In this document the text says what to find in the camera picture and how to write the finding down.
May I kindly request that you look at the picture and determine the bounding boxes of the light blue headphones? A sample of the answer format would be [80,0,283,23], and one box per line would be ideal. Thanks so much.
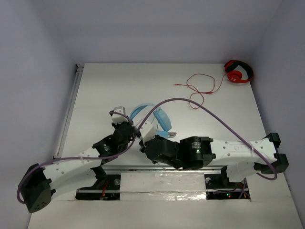
[129,103,177,138]

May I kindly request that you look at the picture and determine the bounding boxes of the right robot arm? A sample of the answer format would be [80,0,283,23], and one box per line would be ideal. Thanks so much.
[139,133,289,187]

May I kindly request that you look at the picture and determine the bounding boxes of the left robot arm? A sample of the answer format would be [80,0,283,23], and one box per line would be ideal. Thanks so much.
[17,122,136,213]

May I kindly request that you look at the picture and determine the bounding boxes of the red black headphones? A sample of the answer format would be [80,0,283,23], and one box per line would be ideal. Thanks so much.
[224,60,254,83]

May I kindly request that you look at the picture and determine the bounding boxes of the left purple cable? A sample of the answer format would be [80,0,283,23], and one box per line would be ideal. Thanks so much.
[16,111,138,203]

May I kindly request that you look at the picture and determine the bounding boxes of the purple cable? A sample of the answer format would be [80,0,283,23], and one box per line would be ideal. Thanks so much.
[135,97,278,198]
[16,111,138,203]

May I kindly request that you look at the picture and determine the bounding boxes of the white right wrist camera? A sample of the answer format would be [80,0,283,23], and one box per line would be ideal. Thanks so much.
[140,122,157,143]

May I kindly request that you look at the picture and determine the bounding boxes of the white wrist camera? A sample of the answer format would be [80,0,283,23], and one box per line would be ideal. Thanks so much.
[140,122,157,143]
[109,106,129,125]

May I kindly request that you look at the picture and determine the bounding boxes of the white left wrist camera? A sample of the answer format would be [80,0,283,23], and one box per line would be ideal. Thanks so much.
[109,106,129,125]

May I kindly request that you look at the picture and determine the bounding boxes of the aluminium front rail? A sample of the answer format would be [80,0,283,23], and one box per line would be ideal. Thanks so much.
[102,164,221,173]

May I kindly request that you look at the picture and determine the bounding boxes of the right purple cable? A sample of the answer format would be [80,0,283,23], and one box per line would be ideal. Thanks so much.
[135,97,278,198]

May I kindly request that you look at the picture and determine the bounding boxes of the aluminium side rail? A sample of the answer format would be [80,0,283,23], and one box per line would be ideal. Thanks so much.
[53,64,84,159]

